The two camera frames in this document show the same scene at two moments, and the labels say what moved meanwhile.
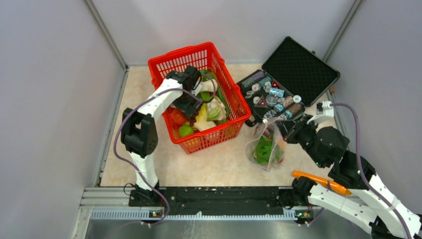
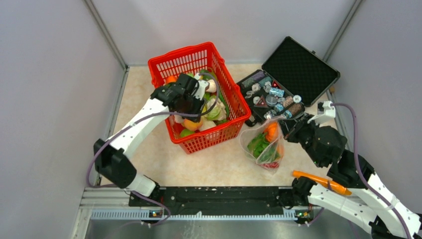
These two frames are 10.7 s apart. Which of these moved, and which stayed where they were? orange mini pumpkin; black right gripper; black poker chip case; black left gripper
Moved: orange mini pumpkin
Stayed: black right gripper; black poker chip case; black left gripper
